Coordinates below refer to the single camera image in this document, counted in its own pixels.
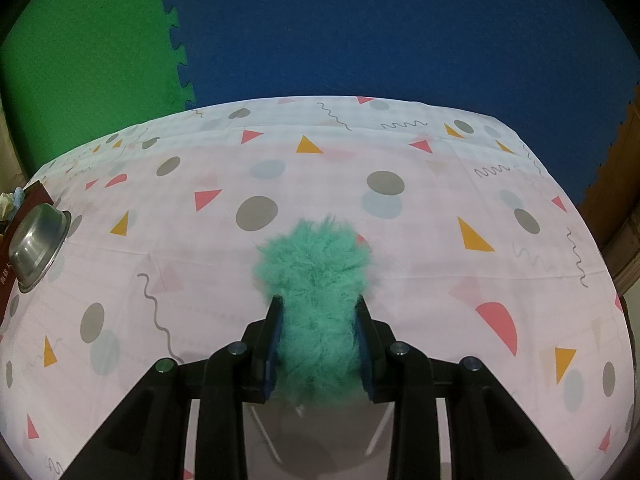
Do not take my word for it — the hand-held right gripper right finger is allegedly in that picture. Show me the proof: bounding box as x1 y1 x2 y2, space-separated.
355 296 576 480

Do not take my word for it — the stainless steel bowl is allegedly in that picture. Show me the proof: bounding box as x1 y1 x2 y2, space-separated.
9 201 72 293

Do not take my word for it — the teal fluffy scrunchie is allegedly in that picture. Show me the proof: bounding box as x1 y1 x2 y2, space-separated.
251 215 373 406

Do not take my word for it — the red tin box gold inside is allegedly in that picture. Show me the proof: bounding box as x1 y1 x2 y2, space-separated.
0 182 56 331

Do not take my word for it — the green foam mat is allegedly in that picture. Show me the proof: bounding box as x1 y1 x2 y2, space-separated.
0 0 197 188

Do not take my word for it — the pink printed tablecloth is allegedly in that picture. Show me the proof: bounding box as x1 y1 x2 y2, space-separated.
0 95 632 480

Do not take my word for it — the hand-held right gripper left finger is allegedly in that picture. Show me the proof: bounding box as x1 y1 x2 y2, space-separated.
60 296 285 480

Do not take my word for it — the blue foam mat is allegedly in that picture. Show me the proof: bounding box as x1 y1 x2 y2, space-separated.
154 0 640 206

